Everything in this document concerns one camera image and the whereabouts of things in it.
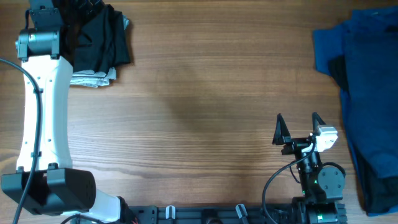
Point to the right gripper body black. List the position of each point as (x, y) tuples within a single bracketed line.
[(295, 146)]

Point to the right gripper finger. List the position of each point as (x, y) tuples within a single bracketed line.
[(316, 121), (281, 135)]

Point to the black shorts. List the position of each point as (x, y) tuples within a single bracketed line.
[(74, 15)]

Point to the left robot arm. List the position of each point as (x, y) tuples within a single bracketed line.
[(45, 182)]

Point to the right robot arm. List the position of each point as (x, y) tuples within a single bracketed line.
[(322, 183)]

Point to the blue t-shirt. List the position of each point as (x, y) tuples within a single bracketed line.
[(368, 40)]

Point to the black garment under t-shirt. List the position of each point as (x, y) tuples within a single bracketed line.
[(379, 196)]

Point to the folded light blue jeans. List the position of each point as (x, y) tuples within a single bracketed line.
[(93, 77)]

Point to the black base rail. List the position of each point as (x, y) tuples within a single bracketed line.
[(217, 214)]

